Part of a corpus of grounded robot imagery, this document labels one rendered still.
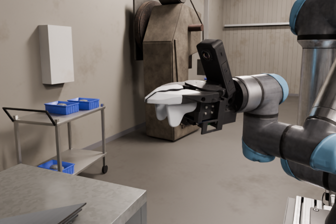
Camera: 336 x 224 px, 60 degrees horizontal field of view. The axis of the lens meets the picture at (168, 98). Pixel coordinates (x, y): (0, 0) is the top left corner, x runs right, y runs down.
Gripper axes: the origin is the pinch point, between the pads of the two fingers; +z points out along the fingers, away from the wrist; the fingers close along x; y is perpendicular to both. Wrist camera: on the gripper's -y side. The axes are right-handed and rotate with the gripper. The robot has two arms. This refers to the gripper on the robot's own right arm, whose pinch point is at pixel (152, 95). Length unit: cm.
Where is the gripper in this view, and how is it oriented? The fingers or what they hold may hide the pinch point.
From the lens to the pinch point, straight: 46.5
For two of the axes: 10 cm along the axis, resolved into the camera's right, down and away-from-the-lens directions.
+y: -0.8, 9.6, 2.7
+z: -7.9, 1.1, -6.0
